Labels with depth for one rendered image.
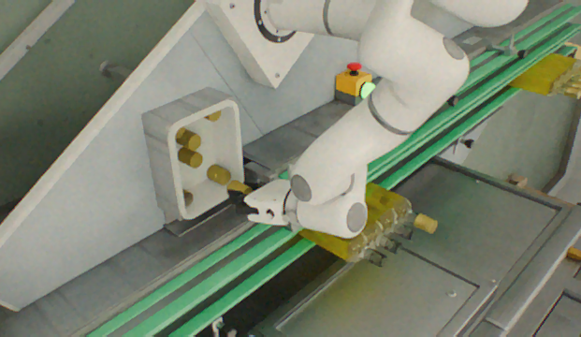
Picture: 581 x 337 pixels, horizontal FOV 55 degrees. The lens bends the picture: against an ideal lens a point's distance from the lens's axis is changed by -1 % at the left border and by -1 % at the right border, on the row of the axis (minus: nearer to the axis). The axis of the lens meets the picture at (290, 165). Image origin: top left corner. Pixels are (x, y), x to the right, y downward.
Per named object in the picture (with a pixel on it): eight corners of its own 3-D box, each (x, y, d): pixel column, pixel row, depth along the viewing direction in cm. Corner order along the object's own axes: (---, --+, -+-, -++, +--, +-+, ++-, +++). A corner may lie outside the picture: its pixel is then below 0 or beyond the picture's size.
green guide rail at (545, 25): (277, 179, 125) (304, 193, 121) (277, 175, 125) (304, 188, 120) (566, 6, 233) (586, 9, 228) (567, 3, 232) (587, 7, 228)
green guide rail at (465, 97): (278, 206, 129) (304, 220, 125) (278, 202, 129) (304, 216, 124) (562, 22, 237) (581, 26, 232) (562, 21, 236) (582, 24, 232)
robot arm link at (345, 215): (335, 158, 86) (372, 141, 92) (286, 152, 94) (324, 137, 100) (346, 247, 90) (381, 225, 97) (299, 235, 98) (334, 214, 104)
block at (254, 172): (242, 200, 130) (264, 212, 126) (239, 166, 125) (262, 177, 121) (254, 194, 132) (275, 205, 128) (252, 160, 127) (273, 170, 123)
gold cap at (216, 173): (215, 179, 127) (228, 186, 125) (204, 178, 124) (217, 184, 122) (220, 165, 127) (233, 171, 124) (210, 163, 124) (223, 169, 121)
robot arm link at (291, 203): (295, 239, 97) (283, 236, 99) (327, 216, 103) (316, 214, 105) (286, 200, 95) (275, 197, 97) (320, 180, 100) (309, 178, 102)
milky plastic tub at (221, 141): (158, 208, 119) (183, 225, 114) (140, 113, 108) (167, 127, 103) (220, 174, 130) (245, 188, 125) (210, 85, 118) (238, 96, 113)
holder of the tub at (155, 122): (161, 227, 123) (183, 241, 118) (140, 113, 108) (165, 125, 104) (220, 193, 133) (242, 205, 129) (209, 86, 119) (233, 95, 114)
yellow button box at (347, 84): (334, 97, 154) (355, 105, 150) (334, 72, 150) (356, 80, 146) (349, 90, 158) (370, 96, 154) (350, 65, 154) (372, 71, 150)
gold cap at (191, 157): (176, 149, 115) (189, 156, 113) (189, 143, 118) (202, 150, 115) (177, 164, 117) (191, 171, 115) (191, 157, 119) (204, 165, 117)
